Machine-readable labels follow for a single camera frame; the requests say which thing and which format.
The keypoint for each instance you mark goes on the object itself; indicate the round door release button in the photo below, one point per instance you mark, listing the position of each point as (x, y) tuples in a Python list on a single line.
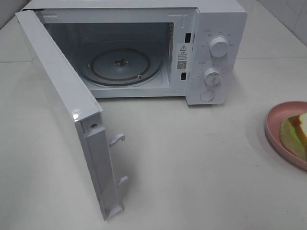
[(207, 95)]

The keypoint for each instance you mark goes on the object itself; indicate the white timer knob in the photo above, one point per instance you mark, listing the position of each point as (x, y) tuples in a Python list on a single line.
[(212, 76)]

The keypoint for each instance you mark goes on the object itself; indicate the pink round plate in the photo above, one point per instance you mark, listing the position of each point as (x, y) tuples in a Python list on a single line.
[(272, 126)]

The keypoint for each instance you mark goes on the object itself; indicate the toast sandwich with filling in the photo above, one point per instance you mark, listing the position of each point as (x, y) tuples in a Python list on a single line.
[(293, 135)]

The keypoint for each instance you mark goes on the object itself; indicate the white microwave door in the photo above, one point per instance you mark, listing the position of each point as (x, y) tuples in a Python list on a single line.
[(78, 114)]

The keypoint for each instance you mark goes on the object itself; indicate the glass microwave turntable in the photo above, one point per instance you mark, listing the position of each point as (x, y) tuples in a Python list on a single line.
[(121, 63)]

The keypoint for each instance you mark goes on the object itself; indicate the white microwave oven body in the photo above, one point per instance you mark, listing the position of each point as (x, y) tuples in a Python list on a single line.
[(183, 27)]

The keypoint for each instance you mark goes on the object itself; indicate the upper white power knob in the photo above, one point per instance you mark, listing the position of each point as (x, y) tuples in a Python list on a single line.
[(219, 46)]

